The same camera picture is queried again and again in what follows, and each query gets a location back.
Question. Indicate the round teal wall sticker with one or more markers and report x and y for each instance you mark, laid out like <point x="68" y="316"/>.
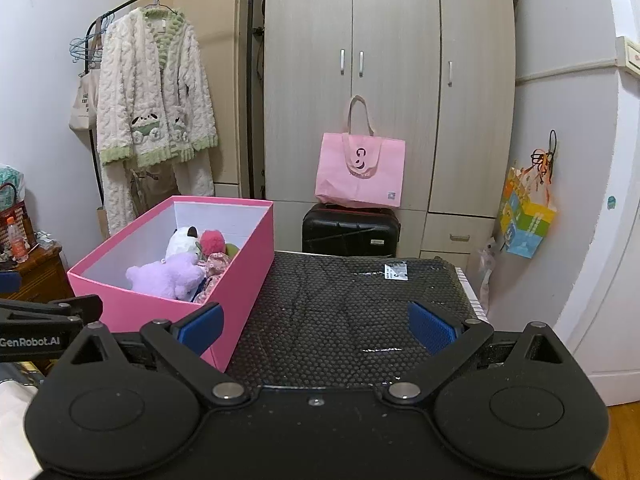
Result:
<point x="611" y="202"/>

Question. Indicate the black suitcase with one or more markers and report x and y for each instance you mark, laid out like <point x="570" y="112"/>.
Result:
<point x="340" y="232"/>

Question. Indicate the pink tote bag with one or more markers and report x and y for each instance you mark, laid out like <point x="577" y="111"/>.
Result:
<point x="360" y="180"/>

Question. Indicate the white plastic bag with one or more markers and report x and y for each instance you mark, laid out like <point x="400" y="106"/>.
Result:
<point x="487" y="270"/>

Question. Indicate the pink cardboard box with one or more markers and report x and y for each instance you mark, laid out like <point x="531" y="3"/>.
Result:
<point x="240" y="290"/>

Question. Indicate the colourful paper gift bag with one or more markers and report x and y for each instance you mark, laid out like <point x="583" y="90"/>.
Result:
<point x="527" y="225"/>

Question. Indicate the white plush toy brown ears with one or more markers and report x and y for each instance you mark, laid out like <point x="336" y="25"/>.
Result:
<point x="181" y="245"/>

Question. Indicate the cream green fluffy robe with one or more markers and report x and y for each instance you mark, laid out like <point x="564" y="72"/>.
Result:
<point x="145" y="85"/>

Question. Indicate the small clear plastic packet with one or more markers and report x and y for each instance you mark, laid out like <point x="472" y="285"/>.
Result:
<point x="396" y="271"/>

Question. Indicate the purple plush toy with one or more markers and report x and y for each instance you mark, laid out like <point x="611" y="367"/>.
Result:
<point x="167" y="275"/>

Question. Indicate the plastic bottle red label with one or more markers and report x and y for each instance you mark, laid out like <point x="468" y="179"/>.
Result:
<point x="17" y="242"/>

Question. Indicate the pink fluffy puff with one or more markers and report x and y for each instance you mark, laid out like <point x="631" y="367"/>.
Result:
<point x="212" y="241"/>

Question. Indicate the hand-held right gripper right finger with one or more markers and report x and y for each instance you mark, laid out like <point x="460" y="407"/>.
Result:
<point x="432" y="329"/>

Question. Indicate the wooden nightstand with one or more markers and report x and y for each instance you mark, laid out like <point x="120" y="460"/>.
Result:
<point x="40" y="280"/>

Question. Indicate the black clothes rack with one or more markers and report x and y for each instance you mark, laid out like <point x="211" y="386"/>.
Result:
<point x="252" y="60"/>

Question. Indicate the green plush item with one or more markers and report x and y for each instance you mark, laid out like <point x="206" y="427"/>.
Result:
<point x="233" y="250"/>

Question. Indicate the beige wooden wardrobe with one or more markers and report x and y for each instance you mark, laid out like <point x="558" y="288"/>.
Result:
<point x="390" y="35"/>

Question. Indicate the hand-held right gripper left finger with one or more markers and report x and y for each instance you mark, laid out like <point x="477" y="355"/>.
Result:
<point x="200" y="329"/>

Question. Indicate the beige tall cabinet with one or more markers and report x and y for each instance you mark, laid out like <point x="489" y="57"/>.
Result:
<point x="225" y="35"/>

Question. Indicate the cream canvas tote bag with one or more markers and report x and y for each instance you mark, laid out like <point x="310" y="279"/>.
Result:
<point x="82" y="110"/>

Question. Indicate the white door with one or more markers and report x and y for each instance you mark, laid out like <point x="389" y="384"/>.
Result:
<point x="610" y="285"/>

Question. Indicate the striped white tablecloth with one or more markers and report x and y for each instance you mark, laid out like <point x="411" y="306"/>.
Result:
<point x="472" y="295"/>

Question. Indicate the green white tissue pack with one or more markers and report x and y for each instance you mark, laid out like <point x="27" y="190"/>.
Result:
<point x="11" y="180"/>

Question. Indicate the floral fabric scrunchie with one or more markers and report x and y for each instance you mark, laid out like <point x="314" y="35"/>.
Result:
<point x="215" y="265"/>

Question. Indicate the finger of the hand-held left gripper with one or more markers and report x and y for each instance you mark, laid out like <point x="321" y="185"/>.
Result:
<point x="9" y="282"/>
<point x="55" y="310"/>

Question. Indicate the white wall switch box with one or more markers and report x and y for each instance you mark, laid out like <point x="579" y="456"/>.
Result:
<point x="629" y="57"/>

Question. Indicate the white cloth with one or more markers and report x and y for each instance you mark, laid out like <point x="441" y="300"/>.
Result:
<point x="15" y="435"/>

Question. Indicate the black wall hook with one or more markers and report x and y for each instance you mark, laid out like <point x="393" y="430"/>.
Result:
<point x="552" y="145"/>

